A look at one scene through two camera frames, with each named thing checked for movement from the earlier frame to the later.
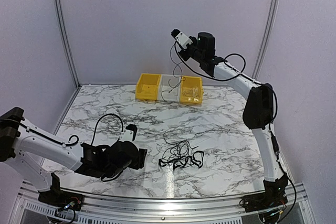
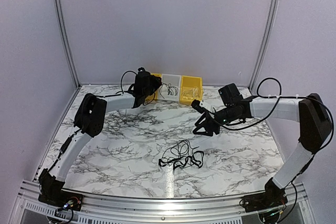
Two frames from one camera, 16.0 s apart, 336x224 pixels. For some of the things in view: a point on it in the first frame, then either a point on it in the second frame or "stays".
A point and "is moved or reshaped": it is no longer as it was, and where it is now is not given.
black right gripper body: x=197 y=54 → x=209 y=122
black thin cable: x=180 y=154 is moved or reshaped
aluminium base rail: x=101 y=209 stays
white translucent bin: x=169 y=89 stays
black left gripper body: x=137 y=164 → x=153 y=88
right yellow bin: x=191 y=91 stays
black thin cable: x=180 y=76 → x=171 y=89
